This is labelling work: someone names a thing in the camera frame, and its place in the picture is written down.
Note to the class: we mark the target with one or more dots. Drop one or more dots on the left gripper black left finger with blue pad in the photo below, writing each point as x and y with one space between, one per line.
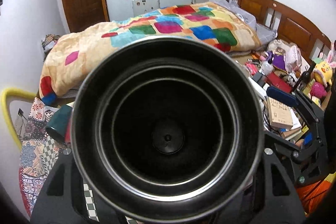
61 199

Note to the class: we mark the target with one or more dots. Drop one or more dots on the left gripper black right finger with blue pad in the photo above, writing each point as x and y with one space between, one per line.
271 198

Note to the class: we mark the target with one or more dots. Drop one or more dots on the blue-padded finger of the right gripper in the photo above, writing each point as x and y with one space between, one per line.
281 96

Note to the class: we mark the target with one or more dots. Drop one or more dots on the black thermos cup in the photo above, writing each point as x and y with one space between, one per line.
167 130

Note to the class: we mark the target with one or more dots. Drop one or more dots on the red cup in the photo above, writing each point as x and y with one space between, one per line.
67 137

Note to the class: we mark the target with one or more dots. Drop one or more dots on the dark green cup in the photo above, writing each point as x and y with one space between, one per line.
56 126

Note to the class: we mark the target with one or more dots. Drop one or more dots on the dark glass bottle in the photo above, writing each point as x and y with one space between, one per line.
304 77

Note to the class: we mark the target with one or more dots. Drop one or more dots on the pink plush toy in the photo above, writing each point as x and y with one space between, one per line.
318 90

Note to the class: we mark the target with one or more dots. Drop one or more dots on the yellow plush toy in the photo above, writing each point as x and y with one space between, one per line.
323 71

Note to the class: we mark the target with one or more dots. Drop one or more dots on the patterned patchwork tablecloth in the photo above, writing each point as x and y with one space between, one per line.
38 155

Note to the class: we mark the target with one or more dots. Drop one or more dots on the grey pillow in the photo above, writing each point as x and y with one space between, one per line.
264 33

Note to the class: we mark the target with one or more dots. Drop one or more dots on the wooden bed headboard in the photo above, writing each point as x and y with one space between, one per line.
290 25

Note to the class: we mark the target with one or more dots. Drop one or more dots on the pile of clothes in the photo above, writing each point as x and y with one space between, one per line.
49 42

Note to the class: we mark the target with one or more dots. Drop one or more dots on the white box appliance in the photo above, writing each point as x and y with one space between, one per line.
144 6

